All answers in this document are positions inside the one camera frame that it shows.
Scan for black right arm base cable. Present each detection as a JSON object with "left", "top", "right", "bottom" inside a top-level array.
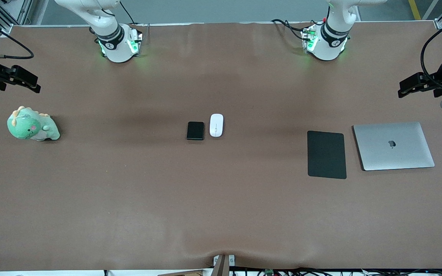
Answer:
[{"left": 119, "top": 0, "right": 136, "bottom": 26}]

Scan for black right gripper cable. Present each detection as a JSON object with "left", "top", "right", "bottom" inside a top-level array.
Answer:
[{"left": 0, "top": 10, "right": 35, "bottom": 60}]

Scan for silver closed laptop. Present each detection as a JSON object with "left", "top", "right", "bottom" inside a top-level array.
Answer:
[{"left": 353, "top": 122, "right": 435, "bottom": 171}]

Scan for brown wooden board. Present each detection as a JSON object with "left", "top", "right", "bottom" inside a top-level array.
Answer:
[{"left": 157, "top": 270, "right": 214, "bottom": 276}]

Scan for black left arm base cables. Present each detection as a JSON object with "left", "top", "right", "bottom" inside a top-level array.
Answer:
[{"left": 271, "top": 18, "right": 315, "bottom": 42}]

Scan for black phone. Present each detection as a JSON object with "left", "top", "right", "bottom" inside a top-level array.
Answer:
[{"left": 186, "top": 122, "right": 205, "bottom": 141}]

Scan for black mouse pad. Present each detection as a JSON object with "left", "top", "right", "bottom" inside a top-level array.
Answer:
[{"left": 307, "top": 130, "right": 347, "bottom": 180}]

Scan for white computer mouse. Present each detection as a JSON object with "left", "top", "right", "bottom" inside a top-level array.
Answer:
[{"left": 209, "top": 113, "right": 224, "bottom": 138}]

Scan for green dinosaur plush toy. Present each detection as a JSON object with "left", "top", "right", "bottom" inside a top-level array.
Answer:
[{"left": 7, "top": 106, "right": 61, "bottom": 141}]

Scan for metal clamp bracket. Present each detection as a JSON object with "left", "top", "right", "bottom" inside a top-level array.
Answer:
[{"left": 213, "top": 254, "right": 236, "bottom": 276}]

